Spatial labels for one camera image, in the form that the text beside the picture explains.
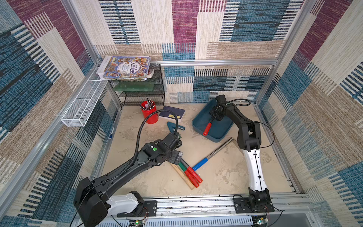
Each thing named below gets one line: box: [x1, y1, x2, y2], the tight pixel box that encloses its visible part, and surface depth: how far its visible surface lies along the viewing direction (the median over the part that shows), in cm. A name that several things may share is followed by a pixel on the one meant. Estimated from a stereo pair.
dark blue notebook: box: [158, 105, 186, 123], surface depth 114 cm
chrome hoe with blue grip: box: [191, 137, 234, 171], surface depth 91 cm
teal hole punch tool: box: [166, 121, 186, 134], surface depth 107 cm
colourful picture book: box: [102, 56, 151, 81], surface depth 81 cm
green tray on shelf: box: [113, 81, 156, 92], surface depth 97 cm
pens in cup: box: [138, 97, 156, 111], surface depth 101 cm
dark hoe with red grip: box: [203, 116, 215, 137], surface depth 98 cm
